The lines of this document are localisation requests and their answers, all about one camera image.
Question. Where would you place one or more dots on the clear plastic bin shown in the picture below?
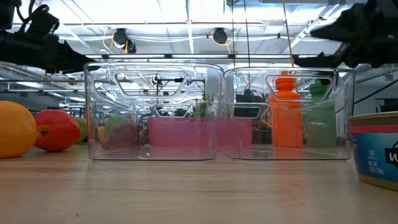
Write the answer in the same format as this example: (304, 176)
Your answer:
(99, 77)
(342, 93)

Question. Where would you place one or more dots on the green apple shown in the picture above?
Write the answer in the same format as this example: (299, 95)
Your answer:
(116, 121)

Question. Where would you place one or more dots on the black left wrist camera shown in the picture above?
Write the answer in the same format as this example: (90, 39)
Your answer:
(42, 18)

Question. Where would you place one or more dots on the pink box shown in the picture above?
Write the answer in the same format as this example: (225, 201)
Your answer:
(177, 132)

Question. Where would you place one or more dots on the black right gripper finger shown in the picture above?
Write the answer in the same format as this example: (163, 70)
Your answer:
(323, 61)
(345, 28)

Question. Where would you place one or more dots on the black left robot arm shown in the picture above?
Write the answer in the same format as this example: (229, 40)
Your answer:
(9, 14)

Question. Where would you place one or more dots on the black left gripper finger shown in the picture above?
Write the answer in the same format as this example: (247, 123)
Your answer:
(74, 59)

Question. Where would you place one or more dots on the orange plastic bottle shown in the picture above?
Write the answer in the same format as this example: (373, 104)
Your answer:
(286, 124)

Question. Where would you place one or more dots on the orange fruit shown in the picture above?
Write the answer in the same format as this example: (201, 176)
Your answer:
(15, 130)

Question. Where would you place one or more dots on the dark red grape bunch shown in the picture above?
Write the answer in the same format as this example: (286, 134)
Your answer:
(127, 137)

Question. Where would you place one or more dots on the green pear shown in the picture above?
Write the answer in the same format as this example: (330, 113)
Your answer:
(82, 127)

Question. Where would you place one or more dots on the black room monitor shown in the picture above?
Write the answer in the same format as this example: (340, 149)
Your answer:
(390, 105)

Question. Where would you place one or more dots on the long ceiling light bar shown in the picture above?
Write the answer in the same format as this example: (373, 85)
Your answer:
(199, 56)

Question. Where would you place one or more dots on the green plant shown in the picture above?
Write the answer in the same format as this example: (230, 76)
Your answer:
(203, 107)

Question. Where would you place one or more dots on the blue salmon can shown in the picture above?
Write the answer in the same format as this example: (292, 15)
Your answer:
(376, 149)

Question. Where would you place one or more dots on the green plastic bottle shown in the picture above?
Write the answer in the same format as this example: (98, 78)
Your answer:
(320, 127)

